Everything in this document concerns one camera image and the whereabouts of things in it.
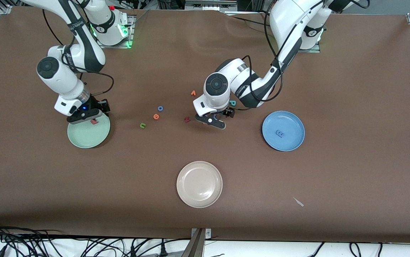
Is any grey metal box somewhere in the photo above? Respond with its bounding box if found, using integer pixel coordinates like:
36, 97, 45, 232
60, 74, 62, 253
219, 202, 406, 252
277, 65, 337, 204
185, 0, 238, 11

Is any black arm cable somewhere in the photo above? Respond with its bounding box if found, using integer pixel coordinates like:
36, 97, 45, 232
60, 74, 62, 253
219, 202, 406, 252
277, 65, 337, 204
42, 9, 114, 107
241, 0, 369, 111

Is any blue plate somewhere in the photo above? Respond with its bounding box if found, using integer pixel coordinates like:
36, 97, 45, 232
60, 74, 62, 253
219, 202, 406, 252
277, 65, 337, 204
262, 110, 305, 152

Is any beige plate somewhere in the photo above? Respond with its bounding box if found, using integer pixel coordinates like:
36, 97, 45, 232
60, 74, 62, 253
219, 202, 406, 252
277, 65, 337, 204
176, 161, 223, 208

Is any black cable on tabletop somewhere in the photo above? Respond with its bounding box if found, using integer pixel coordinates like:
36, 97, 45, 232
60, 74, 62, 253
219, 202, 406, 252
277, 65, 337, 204
232, 10, 271, 27

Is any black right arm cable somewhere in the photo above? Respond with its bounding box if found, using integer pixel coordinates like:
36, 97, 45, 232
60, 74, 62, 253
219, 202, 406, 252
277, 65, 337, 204
42, 9, 114, 107

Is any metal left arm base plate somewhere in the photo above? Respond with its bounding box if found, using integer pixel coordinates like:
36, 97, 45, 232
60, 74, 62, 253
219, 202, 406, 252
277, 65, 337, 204
298, 43, 321, 53

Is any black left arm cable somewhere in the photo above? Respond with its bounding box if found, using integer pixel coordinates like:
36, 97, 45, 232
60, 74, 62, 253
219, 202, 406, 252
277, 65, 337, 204
241, 0, 369, 111

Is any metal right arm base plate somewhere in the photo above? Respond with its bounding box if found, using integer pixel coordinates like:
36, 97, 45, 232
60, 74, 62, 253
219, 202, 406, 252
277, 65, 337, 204
96, 15, 135, 49

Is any metal table edge bracket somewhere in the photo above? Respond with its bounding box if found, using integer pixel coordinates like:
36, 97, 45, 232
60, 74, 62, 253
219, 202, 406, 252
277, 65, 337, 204
190, 228, 212, 257

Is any green plate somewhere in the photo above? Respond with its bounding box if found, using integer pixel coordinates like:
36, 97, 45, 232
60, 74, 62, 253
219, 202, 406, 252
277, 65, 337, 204
67, 108, 111, 149

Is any black floor cable tangle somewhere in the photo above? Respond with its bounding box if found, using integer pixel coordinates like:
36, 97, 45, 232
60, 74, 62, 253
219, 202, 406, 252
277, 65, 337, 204
0, 220, 191, 257

